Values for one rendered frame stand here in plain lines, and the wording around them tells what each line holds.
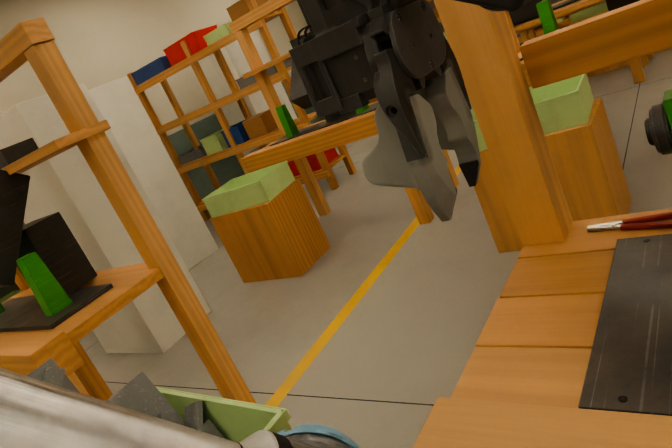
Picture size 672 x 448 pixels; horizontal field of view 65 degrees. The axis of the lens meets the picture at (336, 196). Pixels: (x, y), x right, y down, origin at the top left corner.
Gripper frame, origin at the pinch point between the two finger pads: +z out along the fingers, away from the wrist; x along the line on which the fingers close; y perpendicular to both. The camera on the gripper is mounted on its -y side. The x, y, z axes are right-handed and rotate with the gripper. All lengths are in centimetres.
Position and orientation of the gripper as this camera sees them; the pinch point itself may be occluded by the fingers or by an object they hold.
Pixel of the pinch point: (464, 184)
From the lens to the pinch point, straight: 39.6
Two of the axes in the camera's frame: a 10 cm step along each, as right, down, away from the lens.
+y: -7.6, 1.7, 6.3
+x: -5.1, 4.4, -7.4
